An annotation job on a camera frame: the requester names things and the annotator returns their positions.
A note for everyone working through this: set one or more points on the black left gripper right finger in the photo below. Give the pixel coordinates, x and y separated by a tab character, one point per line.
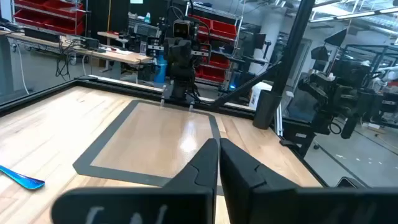
264	199

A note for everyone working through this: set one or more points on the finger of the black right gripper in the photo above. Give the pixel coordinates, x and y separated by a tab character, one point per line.
186	59
172	56

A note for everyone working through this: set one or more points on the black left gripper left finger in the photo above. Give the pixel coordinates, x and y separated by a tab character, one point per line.
174	202

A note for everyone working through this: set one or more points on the black cylindrical cup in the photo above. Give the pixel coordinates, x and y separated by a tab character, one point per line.
265	109

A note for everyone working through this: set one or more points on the blue utensil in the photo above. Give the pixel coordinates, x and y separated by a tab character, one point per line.
25	181

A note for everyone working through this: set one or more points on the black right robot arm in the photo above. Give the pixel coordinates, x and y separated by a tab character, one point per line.
182	85

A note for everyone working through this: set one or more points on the black background robot arm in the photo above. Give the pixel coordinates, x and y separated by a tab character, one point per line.
335	93

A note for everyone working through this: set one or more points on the metal shelf rack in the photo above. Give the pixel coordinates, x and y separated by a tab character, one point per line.
214	43
86	18

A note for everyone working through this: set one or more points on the blue cylindrical container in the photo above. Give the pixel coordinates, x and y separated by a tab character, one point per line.
160	70

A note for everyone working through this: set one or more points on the red plastic storage bin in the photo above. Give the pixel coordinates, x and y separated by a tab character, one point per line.
29	17
62	27
62	7
211	74
224	29
29	2
219	62
203	22

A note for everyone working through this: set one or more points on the grey bench instrument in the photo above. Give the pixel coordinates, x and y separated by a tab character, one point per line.
146	30

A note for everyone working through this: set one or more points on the teal bottle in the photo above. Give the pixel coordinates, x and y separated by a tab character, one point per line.
147	18

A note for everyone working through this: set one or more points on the wooden workbench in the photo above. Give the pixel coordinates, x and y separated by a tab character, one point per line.
118	56

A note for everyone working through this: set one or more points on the white box with code label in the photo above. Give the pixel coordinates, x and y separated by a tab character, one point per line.
258	95

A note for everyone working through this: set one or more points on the white building column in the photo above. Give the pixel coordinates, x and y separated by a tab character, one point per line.
270	37

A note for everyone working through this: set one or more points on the black device box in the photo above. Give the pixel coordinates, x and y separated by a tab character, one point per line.
42	35

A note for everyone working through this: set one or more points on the black lamp shade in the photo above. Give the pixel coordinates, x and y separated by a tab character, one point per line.
337	39

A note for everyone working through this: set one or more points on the LED light strip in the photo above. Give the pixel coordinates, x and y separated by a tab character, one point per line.
354	15

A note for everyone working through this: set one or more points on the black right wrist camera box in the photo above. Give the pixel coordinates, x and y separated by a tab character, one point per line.
182	29

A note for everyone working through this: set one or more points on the black aluminium rig frame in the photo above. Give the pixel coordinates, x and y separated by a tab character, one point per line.
293	40

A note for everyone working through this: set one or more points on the black background station frame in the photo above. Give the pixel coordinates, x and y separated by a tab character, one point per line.
370	46

